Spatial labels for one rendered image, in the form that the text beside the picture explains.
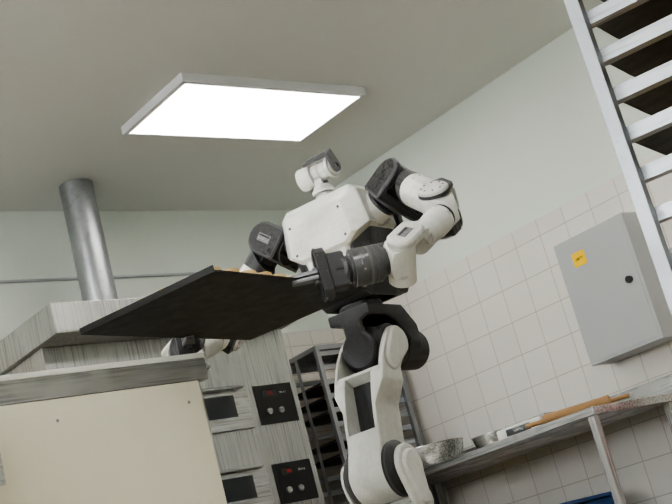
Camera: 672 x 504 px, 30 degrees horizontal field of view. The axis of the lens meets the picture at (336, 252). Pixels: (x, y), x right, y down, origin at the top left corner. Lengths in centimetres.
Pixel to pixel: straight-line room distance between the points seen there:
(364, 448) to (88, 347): 349
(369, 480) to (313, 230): 68
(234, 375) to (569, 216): 210
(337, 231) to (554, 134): 417
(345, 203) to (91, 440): 103
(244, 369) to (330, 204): 371
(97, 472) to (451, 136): 555
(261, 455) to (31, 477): 434
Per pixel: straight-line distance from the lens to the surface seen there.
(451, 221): 299
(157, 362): 277
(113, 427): 267
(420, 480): 315
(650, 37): 269
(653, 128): 265
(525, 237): 748
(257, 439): 687
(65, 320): 622
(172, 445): 272
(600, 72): 268
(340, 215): 329
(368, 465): 314
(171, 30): 602
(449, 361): 796
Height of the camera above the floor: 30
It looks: 15 degrees up
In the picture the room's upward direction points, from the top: 15 degrees counter-clockwise
